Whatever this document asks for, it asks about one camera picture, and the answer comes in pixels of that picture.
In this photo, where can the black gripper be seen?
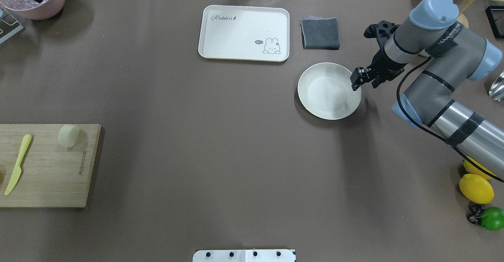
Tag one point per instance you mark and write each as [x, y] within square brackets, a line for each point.
[385, 66]

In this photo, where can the cream round plate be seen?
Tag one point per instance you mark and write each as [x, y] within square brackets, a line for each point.
[325, 90]

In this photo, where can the white bun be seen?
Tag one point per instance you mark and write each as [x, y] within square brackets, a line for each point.
[68, 135]

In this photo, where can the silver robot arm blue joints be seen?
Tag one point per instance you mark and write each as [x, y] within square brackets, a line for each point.
[458, 54]

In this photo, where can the cream rabbit tray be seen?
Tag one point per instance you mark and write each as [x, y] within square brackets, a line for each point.
[245, 33]

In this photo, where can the grey folded cloth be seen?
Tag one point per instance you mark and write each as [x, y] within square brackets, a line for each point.
[320, 33]

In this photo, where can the mint green bowl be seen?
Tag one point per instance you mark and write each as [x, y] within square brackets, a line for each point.
[424, 53]

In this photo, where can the clear glass cup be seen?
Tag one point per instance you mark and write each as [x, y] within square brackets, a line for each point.
[496, 91]

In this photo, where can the yellow lemon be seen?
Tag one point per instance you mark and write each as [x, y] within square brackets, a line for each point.
[477, 170]
[476, 189]

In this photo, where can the dark cherries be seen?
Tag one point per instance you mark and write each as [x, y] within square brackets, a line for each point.
[475, 213]

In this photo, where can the green lime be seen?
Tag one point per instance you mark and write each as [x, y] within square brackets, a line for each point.
[492, 219]

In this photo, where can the wooden cutting board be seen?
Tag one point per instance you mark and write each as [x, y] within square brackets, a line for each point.
[52, 175]

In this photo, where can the yellow plastic knife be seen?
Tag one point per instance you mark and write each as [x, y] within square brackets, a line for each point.
[17, 170]

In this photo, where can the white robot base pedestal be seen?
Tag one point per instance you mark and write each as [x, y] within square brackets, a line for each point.
[245, 255]

